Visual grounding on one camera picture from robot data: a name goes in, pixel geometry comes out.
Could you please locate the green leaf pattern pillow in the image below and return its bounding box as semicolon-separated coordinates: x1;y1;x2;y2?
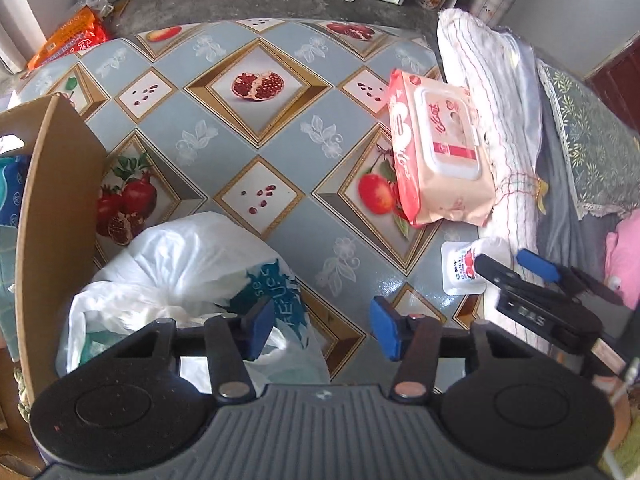
536;59;640;222

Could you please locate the white plastic bag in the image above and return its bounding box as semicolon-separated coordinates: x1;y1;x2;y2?
54;211;332;392

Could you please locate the yellow green cloth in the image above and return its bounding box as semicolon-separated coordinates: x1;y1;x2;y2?
611;437;640;480

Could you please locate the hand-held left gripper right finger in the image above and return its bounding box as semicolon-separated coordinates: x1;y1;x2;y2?
369;296;537;404

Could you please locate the pink garment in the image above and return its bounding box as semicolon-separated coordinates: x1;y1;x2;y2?
602;209;640;312

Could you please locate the fruit print tablecloth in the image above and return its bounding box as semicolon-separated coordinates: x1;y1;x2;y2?
17;19;487;392

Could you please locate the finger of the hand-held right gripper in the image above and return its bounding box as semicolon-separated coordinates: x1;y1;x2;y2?
516;249;625;308
475;254;567;302

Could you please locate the blue tissue pack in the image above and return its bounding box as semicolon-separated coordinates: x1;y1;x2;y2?
0;154;32;227

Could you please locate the red wet wipes pack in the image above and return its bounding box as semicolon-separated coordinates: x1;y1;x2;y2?
387;68;497;227

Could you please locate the orange snack packet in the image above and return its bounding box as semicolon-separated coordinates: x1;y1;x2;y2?
26;5;112;72

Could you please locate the grey bed sheet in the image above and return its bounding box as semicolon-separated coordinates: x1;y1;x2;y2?
534;110;622;282

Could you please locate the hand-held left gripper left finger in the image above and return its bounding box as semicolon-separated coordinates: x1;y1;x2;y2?
117;296;277;406

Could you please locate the dark red door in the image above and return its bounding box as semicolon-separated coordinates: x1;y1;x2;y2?
584;34;640;137

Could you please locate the white striped towel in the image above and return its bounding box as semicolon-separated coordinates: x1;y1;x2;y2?
436;7;544;257

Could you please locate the brown cardboard box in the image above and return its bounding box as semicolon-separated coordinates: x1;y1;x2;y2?
0;94;108;461

